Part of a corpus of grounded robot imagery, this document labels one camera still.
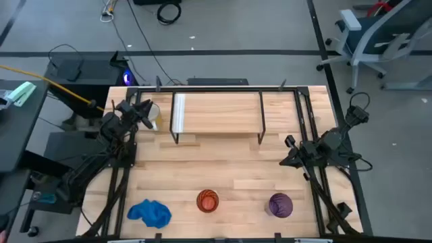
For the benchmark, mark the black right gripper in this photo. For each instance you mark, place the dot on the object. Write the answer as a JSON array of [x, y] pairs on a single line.
[[308, 152]]

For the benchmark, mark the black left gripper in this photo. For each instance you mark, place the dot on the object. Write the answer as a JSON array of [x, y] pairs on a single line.
[[130, 111]]

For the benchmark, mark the purple faceted plastic cup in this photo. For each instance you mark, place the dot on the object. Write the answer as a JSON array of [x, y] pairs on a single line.
[[281, 205]]

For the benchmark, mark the orange faceted plastic cup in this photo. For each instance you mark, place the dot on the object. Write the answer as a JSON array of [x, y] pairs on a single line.
[[207, 202]]

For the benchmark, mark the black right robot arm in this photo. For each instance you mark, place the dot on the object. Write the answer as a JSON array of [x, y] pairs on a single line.
[[332, 140]]

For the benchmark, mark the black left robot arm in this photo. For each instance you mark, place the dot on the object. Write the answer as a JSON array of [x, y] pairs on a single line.
[[111, 127]]

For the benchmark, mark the wooden shelf black metal legs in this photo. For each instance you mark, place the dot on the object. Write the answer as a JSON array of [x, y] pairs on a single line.
[[219, 113]]

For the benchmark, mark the black computer tower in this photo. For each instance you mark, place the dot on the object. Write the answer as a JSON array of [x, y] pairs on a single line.
[[96, 72]]

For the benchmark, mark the black rectangular box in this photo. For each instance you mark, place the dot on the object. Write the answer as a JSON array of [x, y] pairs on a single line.
[[217, 81]]

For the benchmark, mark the black flat pad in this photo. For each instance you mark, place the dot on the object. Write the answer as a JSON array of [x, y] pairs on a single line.
[[69, 69]]

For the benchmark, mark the blue cloth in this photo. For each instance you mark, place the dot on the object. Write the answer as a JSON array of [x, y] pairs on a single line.
[[150, 213]]

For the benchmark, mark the mint green stapler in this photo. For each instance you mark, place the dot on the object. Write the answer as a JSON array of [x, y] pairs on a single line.
[[22, 94]]

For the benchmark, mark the black desk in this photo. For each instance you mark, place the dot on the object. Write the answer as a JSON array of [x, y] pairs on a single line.
[[20, 135]]

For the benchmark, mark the grey metal floor base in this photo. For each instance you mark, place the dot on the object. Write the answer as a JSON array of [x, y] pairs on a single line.
[[405, 86]]

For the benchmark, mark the grey office chair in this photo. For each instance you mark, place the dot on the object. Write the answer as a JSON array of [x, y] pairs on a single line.
[[371, 37]]

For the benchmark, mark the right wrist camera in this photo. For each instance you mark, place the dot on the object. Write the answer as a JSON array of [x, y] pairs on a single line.
[[290, 141]]

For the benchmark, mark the black metal rig frame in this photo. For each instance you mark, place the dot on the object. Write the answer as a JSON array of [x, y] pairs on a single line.
[[219, 89]]

